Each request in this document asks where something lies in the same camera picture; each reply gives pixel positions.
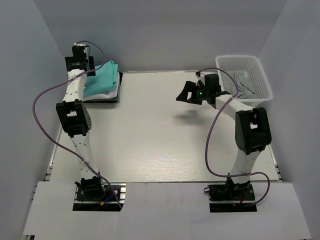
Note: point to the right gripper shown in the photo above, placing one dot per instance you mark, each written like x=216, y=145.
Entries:
x=189, y=87

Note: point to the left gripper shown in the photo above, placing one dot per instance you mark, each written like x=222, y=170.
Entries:
x=90, y=60

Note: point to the teal t-shirt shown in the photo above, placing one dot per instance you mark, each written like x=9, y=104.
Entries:
x=104, y=80

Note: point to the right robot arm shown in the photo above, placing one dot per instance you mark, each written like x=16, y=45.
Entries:
x=252, y=130

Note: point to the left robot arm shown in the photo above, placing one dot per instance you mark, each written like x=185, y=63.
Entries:
x=75, y=118

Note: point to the folded white t-shirt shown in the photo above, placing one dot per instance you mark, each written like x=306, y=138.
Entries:
x=109, y=95

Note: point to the grey t-shirt in basket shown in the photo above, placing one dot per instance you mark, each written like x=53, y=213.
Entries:
x=244, y=83

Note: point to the white plastic basket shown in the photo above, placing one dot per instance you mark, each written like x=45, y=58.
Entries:
x=249, y=75

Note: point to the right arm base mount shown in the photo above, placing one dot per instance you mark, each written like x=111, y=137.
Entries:
x=223, y=200

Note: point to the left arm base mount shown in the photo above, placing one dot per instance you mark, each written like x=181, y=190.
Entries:
x=112, y=200

